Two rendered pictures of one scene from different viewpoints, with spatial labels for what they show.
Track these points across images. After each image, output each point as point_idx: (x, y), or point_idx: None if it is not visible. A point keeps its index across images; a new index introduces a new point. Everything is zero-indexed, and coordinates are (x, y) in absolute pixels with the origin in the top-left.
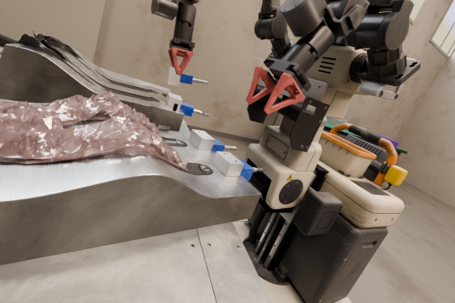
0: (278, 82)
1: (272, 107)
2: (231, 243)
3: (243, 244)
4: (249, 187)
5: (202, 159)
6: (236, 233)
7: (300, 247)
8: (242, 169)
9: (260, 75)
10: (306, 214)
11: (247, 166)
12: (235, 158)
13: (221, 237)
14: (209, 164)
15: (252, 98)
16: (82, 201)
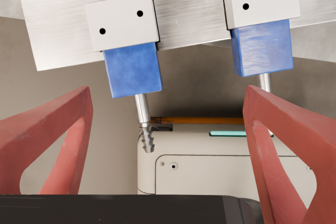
0: (3, 137)
1: (75, 128)
2: None
3: (0, 15)
4: (55, 51)
5: None
6: (22, 15)
7: None
8: (103, 57)
9: (321, 170)
10: None
11: (119, 81)
12: (119, 37)
13: None
14: None
15: (251, 122)
16: None
